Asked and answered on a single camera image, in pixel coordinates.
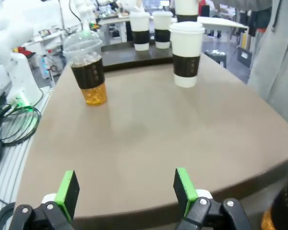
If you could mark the white lidded paper cup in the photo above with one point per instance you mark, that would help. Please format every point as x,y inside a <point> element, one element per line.
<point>187,48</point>
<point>139,24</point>
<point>186,8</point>
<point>162,22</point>

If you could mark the clear iced coffee cup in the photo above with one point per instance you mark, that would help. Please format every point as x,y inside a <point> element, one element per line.
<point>88,74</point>
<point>283,206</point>

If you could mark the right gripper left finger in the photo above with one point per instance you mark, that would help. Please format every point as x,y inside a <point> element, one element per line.
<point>68,191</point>

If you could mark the small white table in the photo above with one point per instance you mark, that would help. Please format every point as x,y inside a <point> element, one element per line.
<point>220,22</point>

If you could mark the black stool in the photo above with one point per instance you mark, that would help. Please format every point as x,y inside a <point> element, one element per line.
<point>216,56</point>

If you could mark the brown plastic serving tray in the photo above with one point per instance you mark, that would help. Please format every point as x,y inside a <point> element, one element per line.
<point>249,198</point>
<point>134,57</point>

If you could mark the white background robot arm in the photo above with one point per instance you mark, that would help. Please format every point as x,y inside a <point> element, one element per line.
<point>86,9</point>

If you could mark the cluttered white workbench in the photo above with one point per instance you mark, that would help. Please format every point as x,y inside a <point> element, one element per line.
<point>112,26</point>

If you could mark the person in grey fleece hoodie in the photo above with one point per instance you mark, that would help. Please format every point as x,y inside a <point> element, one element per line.
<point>276,60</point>

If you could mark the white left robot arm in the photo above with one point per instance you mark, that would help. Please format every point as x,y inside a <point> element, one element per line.
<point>19,69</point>

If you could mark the paper rolls under table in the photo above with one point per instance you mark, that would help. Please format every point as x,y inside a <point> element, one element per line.
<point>242,38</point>

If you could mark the white slatted robot platform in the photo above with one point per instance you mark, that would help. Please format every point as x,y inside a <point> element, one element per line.
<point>12,167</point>

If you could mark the dark storage box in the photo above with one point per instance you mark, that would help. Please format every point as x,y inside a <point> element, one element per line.
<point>244,56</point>

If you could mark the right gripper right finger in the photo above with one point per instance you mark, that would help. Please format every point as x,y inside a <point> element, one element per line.
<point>184,189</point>

